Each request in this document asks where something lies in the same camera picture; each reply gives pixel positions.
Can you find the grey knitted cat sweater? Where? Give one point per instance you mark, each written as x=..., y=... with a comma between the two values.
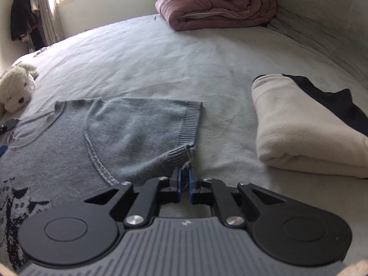
x=83, y=146

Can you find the dark hanging clothes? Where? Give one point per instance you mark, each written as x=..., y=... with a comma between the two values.
x=24, y=23

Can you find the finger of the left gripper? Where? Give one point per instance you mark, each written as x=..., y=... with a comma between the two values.
x=8, y=125
x=3, y=149

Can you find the pink folded quilt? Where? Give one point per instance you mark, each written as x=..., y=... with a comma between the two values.
x=185, y=15

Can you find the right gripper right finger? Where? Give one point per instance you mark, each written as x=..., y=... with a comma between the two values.
x=215, y=194

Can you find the grey curtain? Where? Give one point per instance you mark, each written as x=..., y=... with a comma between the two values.
x=51, y=24

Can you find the black folded garment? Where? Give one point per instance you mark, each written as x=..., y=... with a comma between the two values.
x=339, y=103

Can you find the grey bed sheet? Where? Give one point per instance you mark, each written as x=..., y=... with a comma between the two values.
x=144, y=58

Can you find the beige folded garment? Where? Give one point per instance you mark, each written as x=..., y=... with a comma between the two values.
x=297, y=133

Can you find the white plush dog toy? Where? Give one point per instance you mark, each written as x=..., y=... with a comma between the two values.
x=17, y=87

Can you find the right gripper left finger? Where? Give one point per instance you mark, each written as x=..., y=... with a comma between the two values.
x=152, y=195

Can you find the grey quilted blanket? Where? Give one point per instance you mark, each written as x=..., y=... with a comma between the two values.
x=335, y=28

